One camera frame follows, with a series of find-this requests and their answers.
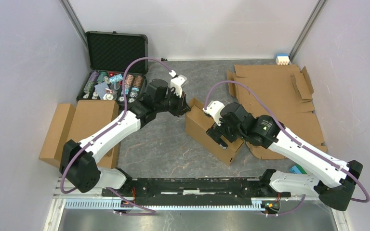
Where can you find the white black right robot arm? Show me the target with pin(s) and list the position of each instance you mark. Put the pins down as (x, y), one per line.
(332, 180)

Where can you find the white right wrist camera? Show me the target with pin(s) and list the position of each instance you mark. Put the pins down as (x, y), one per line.
(213, 109)

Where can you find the black poker chip case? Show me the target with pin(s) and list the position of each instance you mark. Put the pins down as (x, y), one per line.
(110, 54)

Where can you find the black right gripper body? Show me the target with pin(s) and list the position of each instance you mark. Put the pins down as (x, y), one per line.
(231, 134)

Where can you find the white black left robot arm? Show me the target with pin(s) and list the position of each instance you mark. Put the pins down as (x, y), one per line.
(79, 163)

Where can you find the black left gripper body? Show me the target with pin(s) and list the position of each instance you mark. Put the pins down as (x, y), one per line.
(172, 103)

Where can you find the blue green striped block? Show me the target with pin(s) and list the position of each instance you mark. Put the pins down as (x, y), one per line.
(297, 169)

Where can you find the white blue toy block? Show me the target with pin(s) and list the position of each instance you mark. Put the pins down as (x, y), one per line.
(282, 59)

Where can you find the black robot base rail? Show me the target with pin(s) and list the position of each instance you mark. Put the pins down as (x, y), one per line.
(197, 191)

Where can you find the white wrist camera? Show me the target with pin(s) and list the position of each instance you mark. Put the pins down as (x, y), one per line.
(213, 109)
(177, 82)

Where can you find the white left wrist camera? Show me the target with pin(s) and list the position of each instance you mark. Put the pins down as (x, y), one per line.
(177, 82)

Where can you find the lower flat cardboard sheet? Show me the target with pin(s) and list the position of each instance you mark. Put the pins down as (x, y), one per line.
(286, 90)

